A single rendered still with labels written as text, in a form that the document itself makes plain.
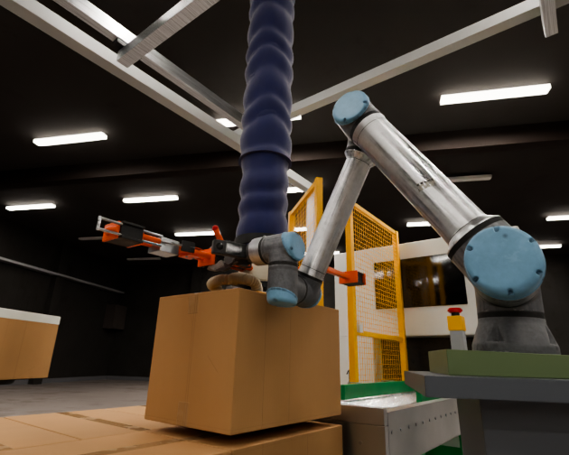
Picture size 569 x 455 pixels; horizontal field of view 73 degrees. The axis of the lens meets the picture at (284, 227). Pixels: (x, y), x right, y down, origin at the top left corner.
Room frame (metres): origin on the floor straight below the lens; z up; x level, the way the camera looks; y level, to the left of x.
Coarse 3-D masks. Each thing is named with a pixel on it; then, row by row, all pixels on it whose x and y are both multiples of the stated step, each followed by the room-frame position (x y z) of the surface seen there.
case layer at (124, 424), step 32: (32, 416) 1.62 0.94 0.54; (64, 416) 1.64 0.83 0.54; (96, 416) 1.67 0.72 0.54; (128, 416) 1.69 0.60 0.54; (0, 448) 1.10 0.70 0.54; (32, 448) 1.11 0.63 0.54; (64, 448) 1.12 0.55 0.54; (96, 448) 1.13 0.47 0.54; (128, 448) 1.14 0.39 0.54; (160, 448) 1.15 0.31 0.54; (192, 448) 1.16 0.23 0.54; (224, 448) 1.17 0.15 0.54; (256, 448) 1.23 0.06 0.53; (288, 448) 1.35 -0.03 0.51; (320, 448) 1.50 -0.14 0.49
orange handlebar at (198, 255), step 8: (104, 232) 1.02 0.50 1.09; (152, 240) 1.09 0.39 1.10; (160, 240) 1.11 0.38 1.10; (200, 248) 1.24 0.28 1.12; (184, 256) 1.24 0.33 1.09; (192, 256) 1.24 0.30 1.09; (200, 256) 1.24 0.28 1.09; (208, 256) 1.27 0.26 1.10; (328, 272) 1.44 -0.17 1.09; (336, 272) 1.48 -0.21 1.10
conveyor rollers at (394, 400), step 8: (408, 392) 3.39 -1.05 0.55; (344, 400) 2.54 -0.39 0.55; (352, 400) 2.60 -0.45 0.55; (360, 400) 2.57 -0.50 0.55; (368, 400) 2.63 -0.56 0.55; (376, 400) 2.60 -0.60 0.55; (384, 400) 2.66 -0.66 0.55; (392, 400) 2.63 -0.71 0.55; (400, 400) 2.69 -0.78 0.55; (408, 400) 2.66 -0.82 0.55
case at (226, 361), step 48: (240, 288) 1.16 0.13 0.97; (192, 336) 1.27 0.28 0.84; (240, 336) 1.17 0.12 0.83; (288, 336) 1.35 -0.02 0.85; (336, 336) 1.61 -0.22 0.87; (192, 384) 1.26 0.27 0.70; (240, 384) 1.18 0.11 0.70; (288, 384) 1.36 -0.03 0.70; (336, 384) 1.60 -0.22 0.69; (240, 432) 1.19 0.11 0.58
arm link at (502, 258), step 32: (352, 96) 0.95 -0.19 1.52; (352, 128) 0.97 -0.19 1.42; (384, 128) 0.92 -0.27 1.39; (384, 160) 0.93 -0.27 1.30; (416, 160) 0.88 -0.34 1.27; (416, 192) 0.89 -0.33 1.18; (448, 192) 0.85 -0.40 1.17; (448, 224) 0.85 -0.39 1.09; (480, 224) 0.80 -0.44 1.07; (448, 256) 0.89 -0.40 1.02; (480, 256) 0.79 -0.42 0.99; (512, 256) 0.76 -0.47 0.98; (544, 256) 0.77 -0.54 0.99; (480, 288) 0.81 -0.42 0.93; (512, 288) 0.77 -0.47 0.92
